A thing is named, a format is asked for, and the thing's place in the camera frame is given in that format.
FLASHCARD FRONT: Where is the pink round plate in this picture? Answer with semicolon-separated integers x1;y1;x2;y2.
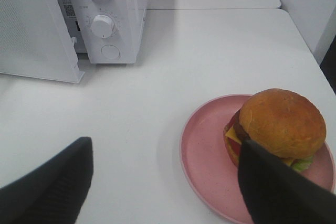
180;94;335;223

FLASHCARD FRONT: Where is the burger with sesame-free bun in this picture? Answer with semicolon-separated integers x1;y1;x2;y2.
223;89;327;173

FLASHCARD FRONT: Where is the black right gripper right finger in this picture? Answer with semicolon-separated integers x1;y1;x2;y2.
238;140;335;223

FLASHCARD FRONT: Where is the white warning label sticker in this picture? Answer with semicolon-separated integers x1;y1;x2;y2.
59;0;76;17

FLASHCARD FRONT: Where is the white timer knob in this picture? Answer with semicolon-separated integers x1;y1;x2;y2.
91;15;115;38

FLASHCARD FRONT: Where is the round white door button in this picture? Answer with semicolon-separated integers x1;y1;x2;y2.
101;45;120;60

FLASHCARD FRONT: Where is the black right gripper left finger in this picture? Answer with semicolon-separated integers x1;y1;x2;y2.
1;137;93;223

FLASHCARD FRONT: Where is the white microwave oven body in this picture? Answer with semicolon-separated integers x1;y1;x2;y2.
58;0;148;64

